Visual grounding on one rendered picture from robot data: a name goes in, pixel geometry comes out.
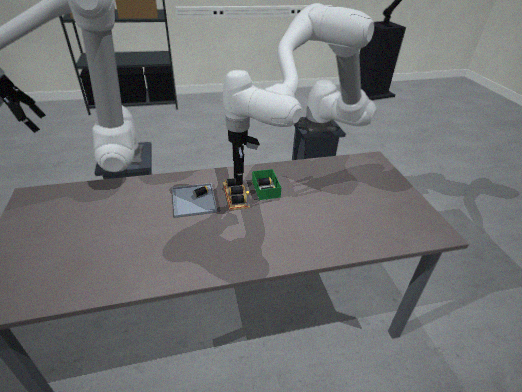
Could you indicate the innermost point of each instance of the green box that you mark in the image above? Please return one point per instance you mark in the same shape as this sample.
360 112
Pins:
266 194

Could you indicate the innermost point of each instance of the yellow battery holder board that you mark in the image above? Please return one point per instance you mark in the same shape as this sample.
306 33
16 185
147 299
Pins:
238 205

